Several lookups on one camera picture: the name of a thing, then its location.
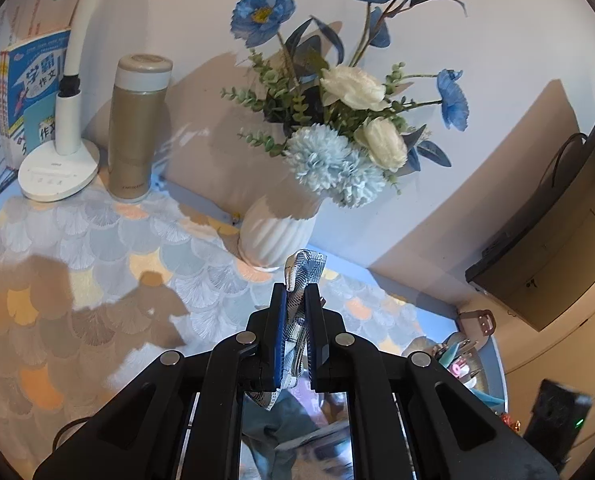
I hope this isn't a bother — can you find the white ribbed vase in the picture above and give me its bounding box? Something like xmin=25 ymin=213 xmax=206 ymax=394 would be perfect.
xmin=238 ymin=188 xmax=323 ymax=272

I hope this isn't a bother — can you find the ribbed glass plate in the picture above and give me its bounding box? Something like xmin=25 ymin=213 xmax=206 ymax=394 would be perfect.
xmin=401 ymin=332 xmax=489 ymax=393

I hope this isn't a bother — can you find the brown handbag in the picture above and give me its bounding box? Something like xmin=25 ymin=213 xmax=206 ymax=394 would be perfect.
xmin=457 ymin=310 xmax=497 ymax=351

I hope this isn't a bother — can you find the black television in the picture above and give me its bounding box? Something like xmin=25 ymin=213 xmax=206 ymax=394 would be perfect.
xmin=465 ymin=124 xmax=595 ymax=332

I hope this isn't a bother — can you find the artificial flower bouquet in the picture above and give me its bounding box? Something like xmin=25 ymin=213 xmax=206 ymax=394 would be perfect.
xmin=221 ymin=0 xmax=451 ymax=208

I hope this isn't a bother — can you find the patterned table mat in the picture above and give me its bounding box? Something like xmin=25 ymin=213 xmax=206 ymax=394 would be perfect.
xmin=0 ymin=179 xmax=459 ymax=461

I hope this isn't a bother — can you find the gold thermos bottle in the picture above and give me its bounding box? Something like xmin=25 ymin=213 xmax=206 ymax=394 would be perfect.
xmin=107 ymin=53 xmax=172 ymax=202

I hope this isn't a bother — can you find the white desk lamp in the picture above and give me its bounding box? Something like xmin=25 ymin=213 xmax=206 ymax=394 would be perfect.
xmin=17 ymin=0 xmax=100 ymax=203

